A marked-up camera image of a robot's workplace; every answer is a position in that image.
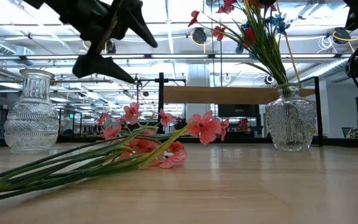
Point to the round cut glass vase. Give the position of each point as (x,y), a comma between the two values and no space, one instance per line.
(291,121)

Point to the red artificial flower bunch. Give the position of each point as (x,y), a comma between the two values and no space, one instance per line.
(249,35)

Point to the small red background object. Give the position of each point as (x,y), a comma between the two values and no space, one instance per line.
(244,122)

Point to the black wall monitor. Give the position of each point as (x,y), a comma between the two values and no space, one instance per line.
(238,110)

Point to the pink artificial flower bunch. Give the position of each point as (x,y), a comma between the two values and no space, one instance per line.
(207,127)

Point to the wooden shelf with black legs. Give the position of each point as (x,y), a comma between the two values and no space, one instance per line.
(222,95)

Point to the black background workstation frame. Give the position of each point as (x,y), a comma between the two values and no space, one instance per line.
(176,81)

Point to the black table border strip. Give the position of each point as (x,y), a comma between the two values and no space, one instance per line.
(244,140)

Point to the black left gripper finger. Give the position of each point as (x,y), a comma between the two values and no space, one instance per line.
(98,67)
(137,15)

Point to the blue artificial flower bunch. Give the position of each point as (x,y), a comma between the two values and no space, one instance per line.
(278,21)

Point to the tall ribbed glass vase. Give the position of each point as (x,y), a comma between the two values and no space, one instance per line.
(31,121)

